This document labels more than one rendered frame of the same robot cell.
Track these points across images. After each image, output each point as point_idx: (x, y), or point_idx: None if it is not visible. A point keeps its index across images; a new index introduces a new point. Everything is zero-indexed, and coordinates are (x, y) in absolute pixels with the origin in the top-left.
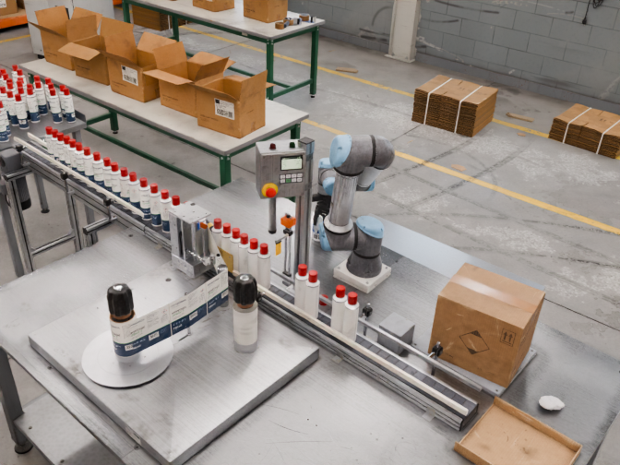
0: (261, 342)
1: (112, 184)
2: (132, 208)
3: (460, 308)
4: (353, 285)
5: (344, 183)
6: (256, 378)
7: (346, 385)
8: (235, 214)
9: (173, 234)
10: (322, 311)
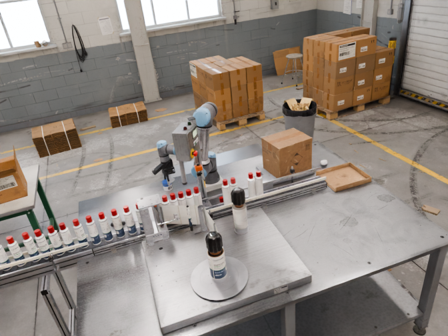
0: None
1: (42, 247)
2: (74, 247)
3: (289, 148)
4: (217, 188)
5: (207, 133)
6: (269, 231)
7: (283, 209)
8: None
9: (147, 221)
10: None
